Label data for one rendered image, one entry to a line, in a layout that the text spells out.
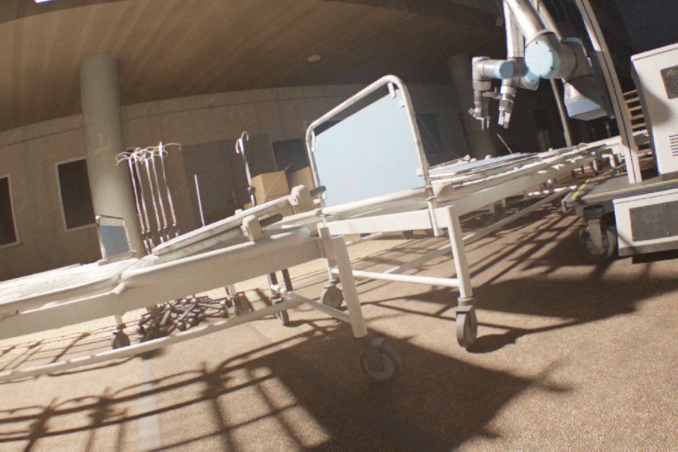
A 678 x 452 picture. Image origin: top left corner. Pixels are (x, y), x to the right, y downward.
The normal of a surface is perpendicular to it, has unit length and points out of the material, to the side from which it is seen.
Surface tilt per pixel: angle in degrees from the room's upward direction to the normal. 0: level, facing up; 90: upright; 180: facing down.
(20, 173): 90
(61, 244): 90
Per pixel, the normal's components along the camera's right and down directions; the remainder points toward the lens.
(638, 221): -0.72, 0.17
